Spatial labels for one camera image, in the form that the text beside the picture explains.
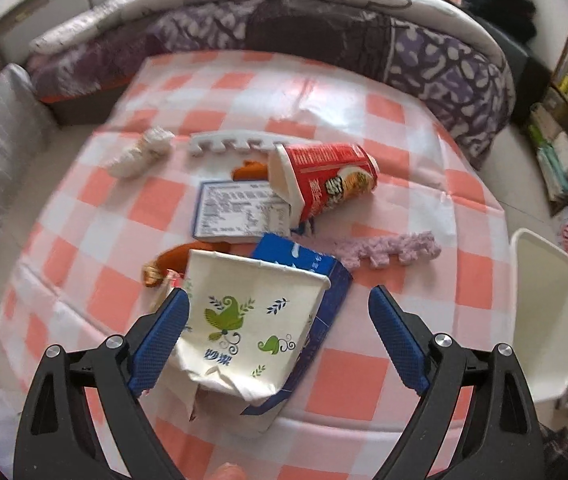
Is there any grey bed headboard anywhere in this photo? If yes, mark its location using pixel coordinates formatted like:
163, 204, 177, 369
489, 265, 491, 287
0, 0, 155, 68

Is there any blue white carton box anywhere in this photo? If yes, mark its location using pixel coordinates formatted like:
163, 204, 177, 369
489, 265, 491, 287
241, 233, 352, 418

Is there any black clothes pile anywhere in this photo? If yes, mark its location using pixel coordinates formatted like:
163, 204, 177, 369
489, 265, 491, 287
462, 0, 537, 44

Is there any white foam puzzle strip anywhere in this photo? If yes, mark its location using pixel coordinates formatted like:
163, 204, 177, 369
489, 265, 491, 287
188, 130, 293, 157

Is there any grey pillow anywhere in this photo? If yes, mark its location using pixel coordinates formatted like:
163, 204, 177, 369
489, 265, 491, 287
0, 64, 57, 229

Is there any white plastic trash bin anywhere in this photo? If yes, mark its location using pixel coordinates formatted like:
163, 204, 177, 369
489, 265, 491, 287
510, 229, 568, 403

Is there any white blue label box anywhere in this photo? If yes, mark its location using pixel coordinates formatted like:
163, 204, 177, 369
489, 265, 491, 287
192, 181, 290, 244

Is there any black cabinet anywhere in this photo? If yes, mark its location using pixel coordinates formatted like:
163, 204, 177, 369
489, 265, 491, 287
475, 16, 551, 127

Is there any red white checkered cloth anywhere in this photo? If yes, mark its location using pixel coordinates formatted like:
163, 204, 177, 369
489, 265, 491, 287
0, 51, 515, 479

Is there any red instant noodle cup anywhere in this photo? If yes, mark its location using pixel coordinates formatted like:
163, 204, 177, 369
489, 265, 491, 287
267, 143, 378, 229

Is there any white tissue wad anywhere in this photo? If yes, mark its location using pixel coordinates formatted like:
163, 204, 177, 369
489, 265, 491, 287
106, 128, 174, 179

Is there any white paper cup green print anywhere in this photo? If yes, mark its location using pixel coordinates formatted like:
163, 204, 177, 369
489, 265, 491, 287
176, 250, 331, 405

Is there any purple white patterned quilt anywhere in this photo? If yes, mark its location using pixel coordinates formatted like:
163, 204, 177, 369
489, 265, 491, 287
26, 0, 515, 168

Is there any small orange peel piece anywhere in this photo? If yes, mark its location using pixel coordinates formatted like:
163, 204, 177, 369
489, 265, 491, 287
232, 160, 269, 181

